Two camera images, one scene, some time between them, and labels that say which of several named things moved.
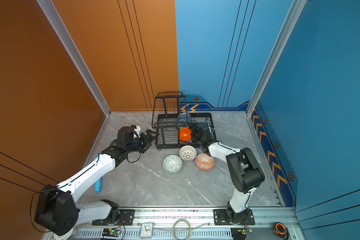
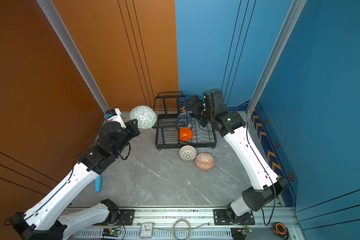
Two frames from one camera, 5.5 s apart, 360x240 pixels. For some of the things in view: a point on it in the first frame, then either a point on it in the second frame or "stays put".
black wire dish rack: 172,122 stays put
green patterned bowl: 172,164 to 145,115
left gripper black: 147,142 to 133,127
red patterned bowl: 204,162 stays put
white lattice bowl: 187,153 stays put
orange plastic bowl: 185,134 stays put
